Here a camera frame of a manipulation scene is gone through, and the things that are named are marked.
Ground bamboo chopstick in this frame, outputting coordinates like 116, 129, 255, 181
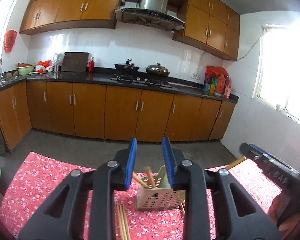
225, 155, 246, 170
118, 204, 131, 240
116, 202, 126, 240

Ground lower wooden kitchen cabinets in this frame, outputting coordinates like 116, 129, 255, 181
0, 81, 235, 150

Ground wooden kitchen cabinets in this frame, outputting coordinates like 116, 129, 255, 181
0, 81, 235, 150
20, 0, 240, 61

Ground upper wooden kitchen cabinets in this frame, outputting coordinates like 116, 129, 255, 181
20, 0, 240, 61

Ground person's right hand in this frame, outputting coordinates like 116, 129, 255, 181
268, 192, 300, 239

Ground bamboo chopstick beside holder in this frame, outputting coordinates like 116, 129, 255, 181
116, 202, 126, 240

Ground perforated grey utensil holder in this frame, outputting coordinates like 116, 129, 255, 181
135, 166, 185, 212

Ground brown chopstick in holder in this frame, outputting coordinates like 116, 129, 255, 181
144, 166, 156, 189
133, 172, 150, 189

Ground red floral tablecloth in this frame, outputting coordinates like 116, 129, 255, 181
0, 152, 281, 239

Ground black gas stove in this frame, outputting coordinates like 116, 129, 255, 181
110, 74, 172, 88

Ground red plastic bag on counter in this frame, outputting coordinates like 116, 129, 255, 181
204, 66, 231, 99

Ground black countertop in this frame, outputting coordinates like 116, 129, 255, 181
0, 72, 225, 101

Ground black wok with lid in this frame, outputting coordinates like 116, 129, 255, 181
146, 63, 170, 78

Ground black wok left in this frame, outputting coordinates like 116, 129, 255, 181
114, 59, 140, 75

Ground red bottle on counter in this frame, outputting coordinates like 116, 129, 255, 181
88, 56, 95, 73

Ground dark wooden cutting board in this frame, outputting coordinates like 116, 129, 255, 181
61, 52, 89, 72

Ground green basin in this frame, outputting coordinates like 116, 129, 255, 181
17, 63, 35, 75

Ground steel range hood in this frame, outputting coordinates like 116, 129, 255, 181
115, 0, 186, 31

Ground red bag hanging on wall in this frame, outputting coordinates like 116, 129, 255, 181
4, 29, 18, 53

